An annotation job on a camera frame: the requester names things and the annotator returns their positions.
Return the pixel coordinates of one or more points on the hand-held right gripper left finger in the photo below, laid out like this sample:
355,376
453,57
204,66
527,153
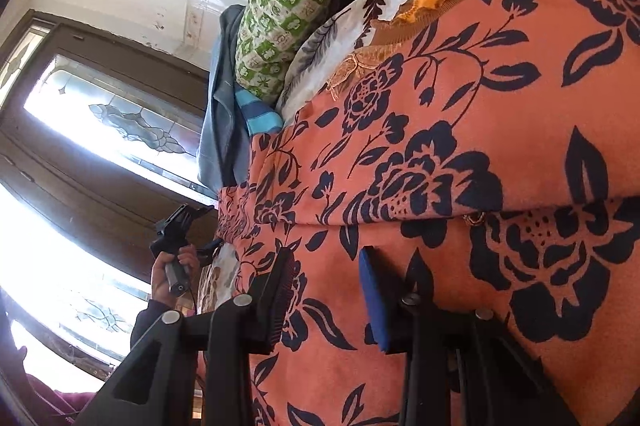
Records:
279,291

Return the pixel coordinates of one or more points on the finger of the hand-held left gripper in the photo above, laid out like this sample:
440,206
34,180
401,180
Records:
210,248

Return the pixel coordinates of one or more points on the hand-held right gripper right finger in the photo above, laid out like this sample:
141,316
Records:
376,301

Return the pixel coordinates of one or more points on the orange floral garment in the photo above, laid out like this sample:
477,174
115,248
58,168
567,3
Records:
450,186

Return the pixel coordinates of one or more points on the person's left hand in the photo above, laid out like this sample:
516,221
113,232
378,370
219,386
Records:
161,278

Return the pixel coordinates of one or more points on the wooden stained glass door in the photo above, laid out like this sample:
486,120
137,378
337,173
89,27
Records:
95,166

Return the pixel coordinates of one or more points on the blue-grey cloth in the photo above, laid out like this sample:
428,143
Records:
220,116

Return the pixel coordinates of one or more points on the blue striped cloth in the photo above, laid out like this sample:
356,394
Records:
257,113

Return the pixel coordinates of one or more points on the person's maroon clothing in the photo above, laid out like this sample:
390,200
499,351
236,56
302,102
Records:
55,401

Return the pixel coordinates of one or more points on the cream leaf print blanket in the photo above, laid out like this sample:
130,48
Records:
320,51

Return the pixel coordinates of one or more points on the green patterned pillow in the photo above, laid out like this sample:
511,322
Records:
290,1

